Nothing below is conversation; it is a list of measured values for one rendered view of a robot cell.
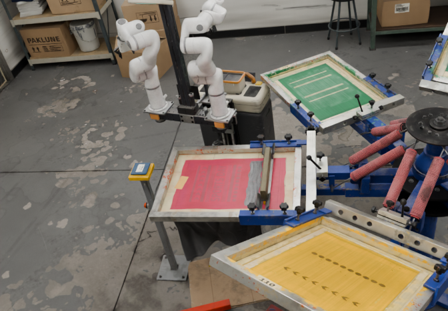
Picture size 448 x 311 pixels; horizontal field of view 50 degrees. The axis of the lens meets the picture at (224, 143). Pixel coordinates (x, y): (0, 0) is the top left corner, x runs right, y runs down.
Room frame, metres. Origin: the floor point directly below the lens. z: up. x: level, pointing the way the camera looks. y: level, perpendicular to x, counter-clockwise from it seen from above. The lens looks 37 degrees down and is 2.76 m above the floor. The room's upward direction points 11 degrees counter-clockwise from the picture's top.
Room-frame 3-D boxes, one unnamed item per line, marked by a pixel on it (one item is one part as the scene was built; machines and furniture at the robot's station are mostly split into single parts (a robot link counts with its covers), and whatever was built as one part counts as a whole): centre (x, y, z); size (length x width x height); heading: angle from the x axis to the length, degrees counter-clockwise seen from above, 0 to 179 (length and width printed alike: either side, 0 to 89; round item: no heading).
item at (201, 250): (1.80, 0.11, 0.74); 0.46 x 0.04 x 0.42; 75
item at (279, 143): (2.20, -0.30, 0.98); 0.30 x 0.05 x 0.07; 75
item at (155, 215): (1.99, 0.01, 0.97); 0.79 x 0.58 x 0.04; 75
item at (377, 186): (1.88, -0.41, 0.89); 1.24 x 0.06 x 0.06; 75
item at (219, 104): (2.43, -0.02, 1.21); 0.16 x 0.13 x 0.15; 150
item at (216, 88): (2.42, 0.00, 1.37); 0.13 x 0.10 x 0.16; 73
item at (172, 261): (2.25, 0.52, 0.48); 0.22 x 0.22 x 0.96; 75
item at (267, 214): (1.66, -0.15, 0.98); 0.30 x 0.05 x 0.07; 75
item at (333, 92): (2.59, -0.78, 1.05); 1.08 x 0.61 x 0.23; 15
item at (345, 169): (1.85, -0.54, 1.02); 0.17 x 0.06 x 0.05; 75
